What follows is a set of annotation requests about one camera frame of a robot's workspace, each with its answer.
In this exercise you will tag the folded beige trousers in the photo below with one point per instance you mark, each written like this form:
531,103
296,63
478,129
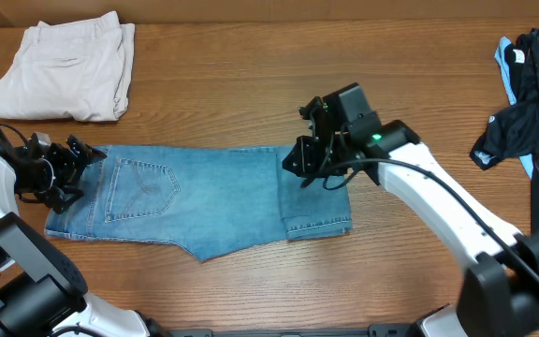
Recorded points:
80,70

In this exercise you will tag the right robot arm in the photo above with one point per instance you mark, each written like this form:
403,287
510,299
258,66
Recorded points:
500,265

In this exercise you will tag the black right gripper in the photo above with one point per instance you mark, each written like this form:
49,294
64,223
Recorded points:
303,155

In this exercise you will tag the blue denim jeans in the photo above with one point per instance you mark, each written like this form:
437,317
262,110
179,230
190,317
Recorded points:
208,202

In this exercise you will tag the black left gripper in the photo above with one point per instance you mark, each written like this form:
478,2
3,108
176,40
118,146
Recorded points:
71,167

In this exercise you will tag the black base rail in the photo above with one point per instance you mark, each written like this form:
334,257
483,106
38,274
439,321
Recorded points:
288,331

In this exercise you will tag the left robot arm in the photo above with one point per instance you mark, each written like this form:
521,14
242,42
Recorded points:
42,293

